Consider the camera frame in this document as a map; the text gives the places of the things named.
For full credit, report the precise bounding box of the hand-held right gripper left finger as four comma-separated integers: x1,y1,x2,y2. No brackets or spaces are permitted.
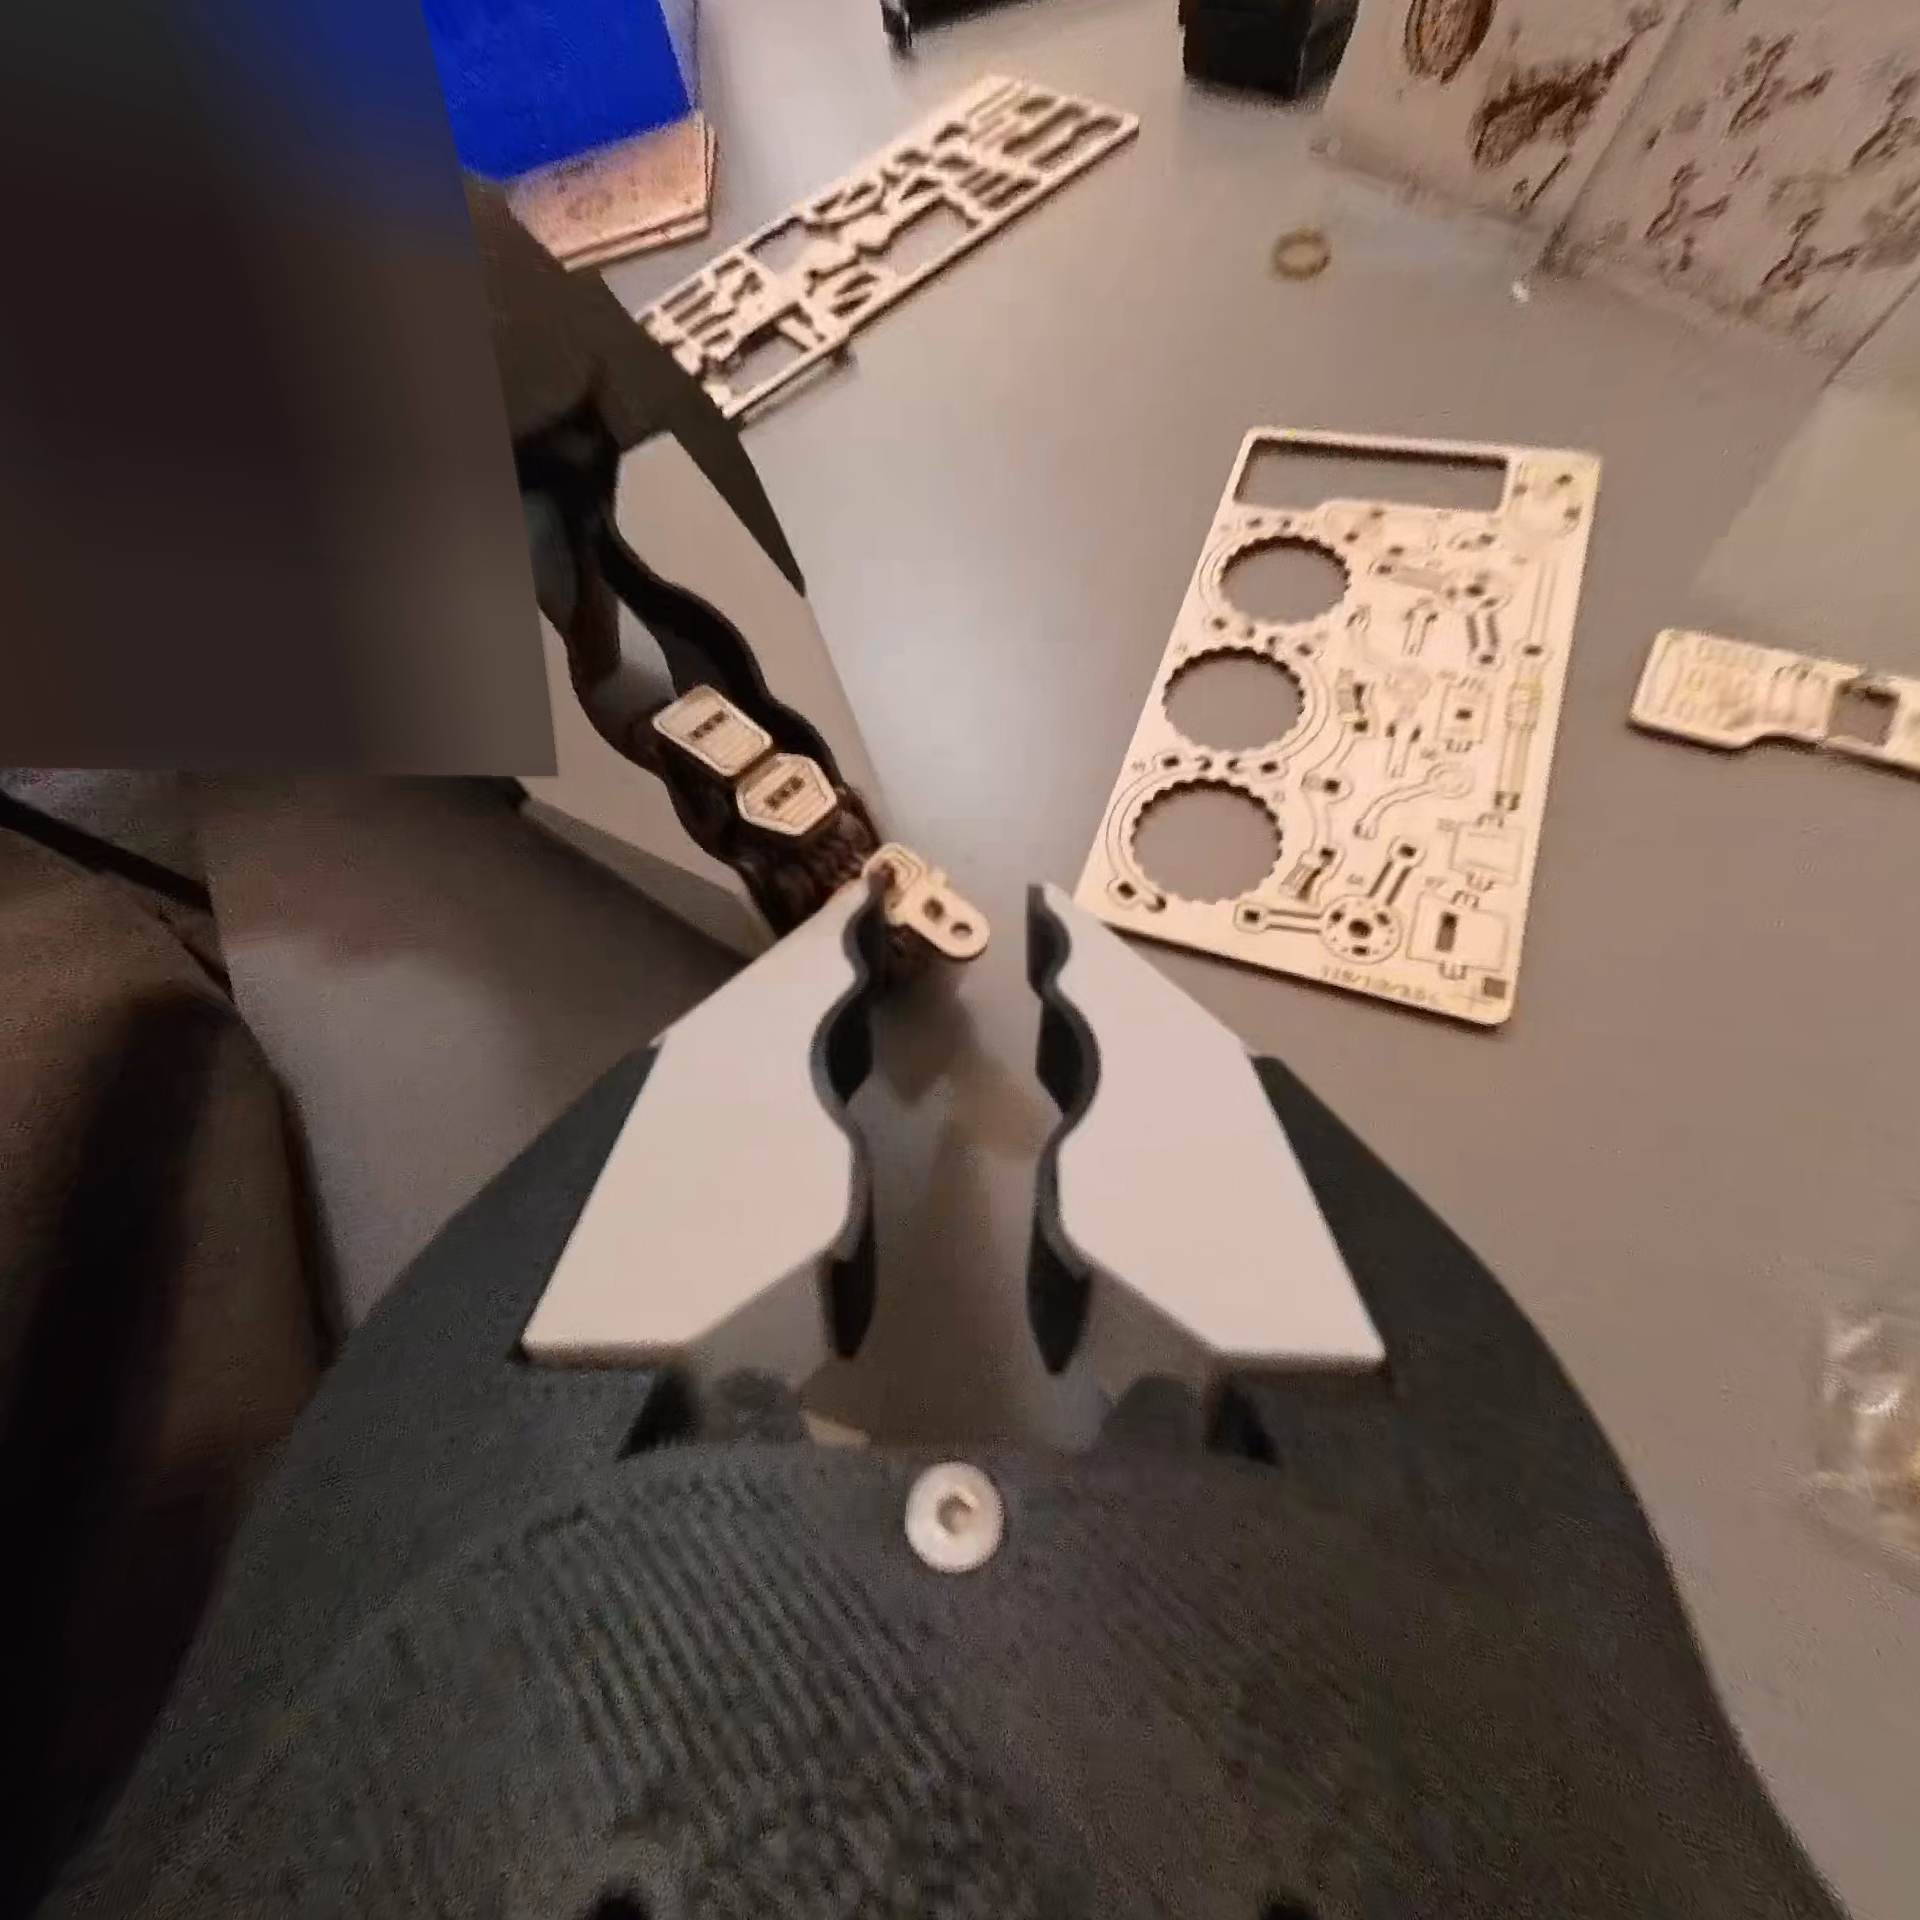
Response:
518,879,891,1423

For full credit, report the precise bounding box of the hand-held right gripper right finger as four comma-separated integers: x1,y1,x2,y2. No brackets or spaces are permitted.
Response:
1023,879,1384,1427

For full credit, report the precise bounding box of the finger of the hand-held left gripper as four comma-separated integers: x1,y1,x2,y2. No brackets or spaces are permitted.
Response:
556,582,788,955
556,422,901,852

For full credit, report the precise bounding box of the wooden puzzle model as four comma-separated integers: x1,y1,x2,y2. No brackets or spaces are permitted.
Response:
652,682,997,996

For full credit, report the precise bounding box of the stack of wooden sheets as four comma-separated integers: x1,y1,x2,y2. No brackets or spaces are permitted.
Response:
514,114,722,274

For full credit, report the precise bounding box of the blue bin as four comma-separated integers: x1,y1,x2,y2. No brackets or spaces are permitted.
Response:
419,0,702,194

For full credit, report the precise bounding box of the wooden sheet with round holes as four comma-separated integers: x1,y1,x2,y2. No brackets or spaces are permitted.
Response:
1070,427,1609,1034

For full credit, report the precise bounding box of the person's tan shirt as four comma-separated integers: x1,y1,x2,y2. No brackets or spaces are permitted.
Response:
0,771,356,1920

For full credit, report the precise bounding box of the small wooden parts sheet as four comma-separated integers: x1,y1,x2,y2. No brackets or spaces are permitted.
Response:
1627,625,1920,774

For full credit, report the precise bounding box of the clear plastic bag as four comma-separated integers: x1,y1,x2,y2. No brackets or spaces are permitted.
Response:
1799,1288,1920,1571

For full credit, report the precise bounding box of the black box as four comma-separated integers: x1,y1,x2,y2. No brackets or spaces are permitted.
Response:
1175,0,1363,100

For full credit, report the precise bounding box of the printed instruction sheet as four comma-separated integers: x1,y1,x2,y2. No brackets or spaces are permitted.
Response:
1311,0,1920,357

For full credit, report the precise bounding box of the wooden cut-out frame sheet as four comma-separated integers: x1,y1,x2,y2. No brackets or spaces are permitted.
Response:
638,71,1145,435

